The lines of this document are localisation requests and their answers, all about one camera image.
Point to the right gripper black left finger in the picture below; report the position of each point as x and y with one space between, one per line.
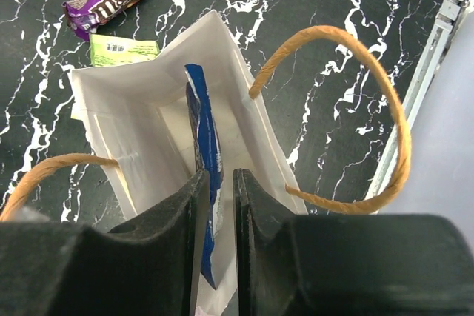
148 265

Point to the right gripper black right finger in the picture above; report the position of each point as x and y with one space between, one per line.
291 264

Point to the blue Burts chips bag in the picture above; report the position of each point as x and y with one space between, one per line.
208 157

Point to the green snack packet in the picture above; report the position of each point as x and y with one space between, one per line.
109 51

